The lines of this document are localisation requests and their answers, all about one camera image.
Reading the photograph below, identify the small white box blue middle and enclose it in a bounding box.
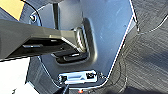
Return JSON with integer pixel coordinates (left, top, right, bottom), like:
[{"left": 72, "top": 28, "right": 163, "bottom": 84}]
[{"left": 57, "top": 68, "right": 99, "bottom": 85}]

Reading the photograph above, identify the silver base bolt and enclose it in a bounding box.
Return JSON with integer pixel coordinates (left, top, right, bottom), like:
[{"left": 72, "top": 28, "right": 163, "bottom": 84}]
[{"left": 28, "top": 13, "right": 38, "bottom": 23}]

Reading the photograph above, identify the thin grey robot cable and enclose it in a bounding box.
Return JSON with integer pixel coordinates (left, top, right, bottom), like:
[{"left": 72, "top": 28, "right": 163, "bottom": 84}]
[{"left": 20, "top": 0, "right": 42, "bottom": 14}]

